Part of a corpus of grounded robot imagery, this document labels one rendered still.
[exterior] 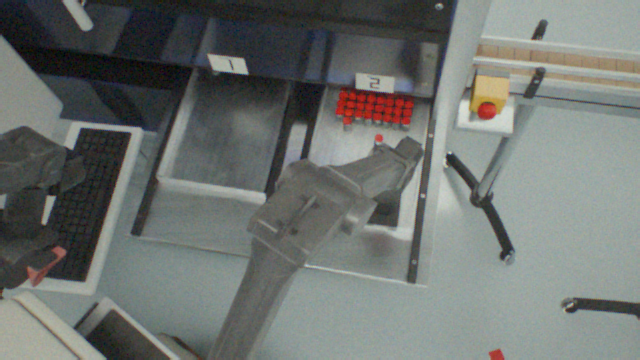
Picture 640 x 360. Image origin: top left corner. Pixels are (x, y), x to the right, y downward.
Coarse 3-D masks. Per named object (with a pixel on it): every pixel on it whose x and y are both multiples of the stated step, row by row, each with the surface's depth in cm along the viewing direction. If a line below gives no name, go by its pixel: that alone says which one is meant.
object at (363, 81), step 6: (360, 78) 126; (366, 78) 125; (378, 78) 125; (384, 78) 124; (390, 78) 124; (360, 84) 128; (366, 84) 128; (372, 84) 127; (384, 84) 126; (390, 84) 126; (378, 90) 129; (384, 90) 128; (390, 90) 128
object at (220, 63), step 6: (210, 60) 131; (216, 60) 131; (222, 60) 130; (234, 60) 129; (240, 60) 129; (216, 66) 133; (222, 66) 132; (228, 66) 132; (234, 66) 131; (240, 66) 131; (234, 72) 134; (240, 72) 133; (246, 72) 133
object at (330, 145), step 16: (336, 96) 142; (320, 112) 137; (416, 112) 139; (320, 128) 138; (336, 128) 138; (352, 128) 138; (368, 128) 138; (416, 128) 137; (320, 144) 137; (336, 144) 136; (352, 144) 136; (368, 144) 136; (320, 160) 135; (336, 160) 135; (352, 160) 134; (416, 176) 132; (416, 192) 127; (400, 208) 129; (400, 224) 127
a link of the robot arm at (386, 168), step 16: (384, 144) 102; (304, 160) 72; (368, 160) 85; (384, 160) 90; (400, 160) 97; (288, 176) 67; (336, 176) 71; (352, 176) 72; (368, 176) 77; (384, 176) 85; (400, 176) 97; (368, 192) 80; (352, 208) 65; (368, 208) 67; (352, 224) 65
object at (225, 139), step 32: (192, 96) 145; (224, 96) 144; (256, 96) 144; (288, 96) 139; (192, 128) 141; (224, 128) 140; (256, 128) 140; (192, 160) 137; (224, 160) 136; (256, 160) 136; (224, 192) 133; (256, 192) 129
